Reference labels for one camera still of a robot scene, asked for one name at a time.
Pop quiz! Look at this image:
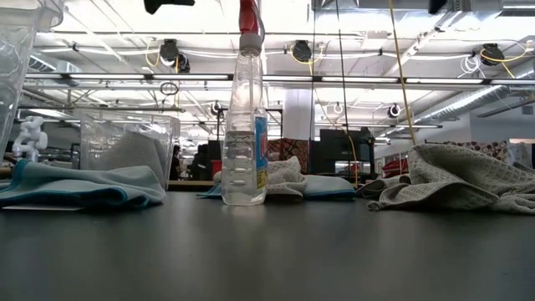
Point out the white cable coil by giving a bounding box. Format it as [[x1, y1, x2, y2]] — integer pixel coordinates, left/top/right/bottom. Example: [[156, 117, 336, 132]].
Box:
[[459, 54, 482, 79]]

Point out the office desk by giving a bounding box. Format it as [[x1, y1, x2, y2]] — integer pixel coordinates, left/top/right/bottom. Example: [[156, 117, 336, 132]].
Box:
[[166, 180, 217, 187]]

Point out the red patterned cloth partition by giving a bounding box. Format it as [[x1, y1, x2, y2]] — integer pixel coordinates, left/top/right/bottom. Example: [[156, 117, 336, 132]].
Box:
[[267, 138, 310, 169]]

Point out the light blue microfiber towel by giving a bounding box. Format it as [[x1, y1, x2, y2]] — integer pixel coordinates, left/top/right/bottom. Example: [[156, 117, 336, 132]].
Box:
[[0, 160, 167, 212], [196, 174, 357, 201]]

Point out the thin black hanging cable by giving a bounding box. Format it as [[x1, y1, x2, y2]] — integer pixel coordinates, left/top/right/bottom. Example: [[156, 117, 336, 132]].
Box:
[[309, 8, 318, 176]]

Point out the gray microfiber towel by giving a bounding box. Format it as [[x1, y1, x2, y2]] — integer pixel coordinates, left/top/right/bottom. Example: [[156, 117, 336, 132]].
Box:
[[212, 156, 308, 201], [355, 173, 413, 200], [98, 131, 168, 185], [367, 143, 535, 216]]

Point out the long ceiling light strip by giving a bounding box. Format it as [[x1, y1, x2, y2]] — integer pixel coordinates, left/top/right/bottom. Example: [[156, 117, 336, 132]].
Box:
[[24, 73, 535, 85]]

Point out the yellow hanging cable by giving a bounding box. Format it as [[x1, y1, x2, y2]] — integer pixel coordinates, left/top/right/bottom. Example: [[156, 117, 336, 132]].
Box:
[[388, 0, 419, 146]]

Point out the clear plastic bin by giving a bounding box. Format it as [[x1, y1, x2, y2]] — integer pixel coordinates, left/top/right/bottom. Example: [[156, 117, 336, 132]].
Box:
[[0, 0, 65, 162], [79, 109, 181, 191]]

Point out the clear spray bottle red nozzle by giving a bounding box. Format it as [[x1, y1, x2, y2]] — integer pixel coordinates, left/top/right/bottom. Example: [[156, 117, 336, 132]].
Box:
[[220, 0, 269, 207]]

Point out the person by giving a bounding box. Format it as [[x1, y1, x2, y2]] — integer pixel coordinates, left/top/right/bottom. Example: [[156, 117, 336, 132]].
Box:
[[169, 145, 181, 181], [190, 144, 212, 181]]

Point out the circle patterned cloth partition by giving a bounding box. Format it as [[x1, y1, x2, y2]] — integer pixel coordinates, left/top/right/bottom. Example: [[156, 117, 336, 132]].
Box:
[[425, 140, 511, 165]]

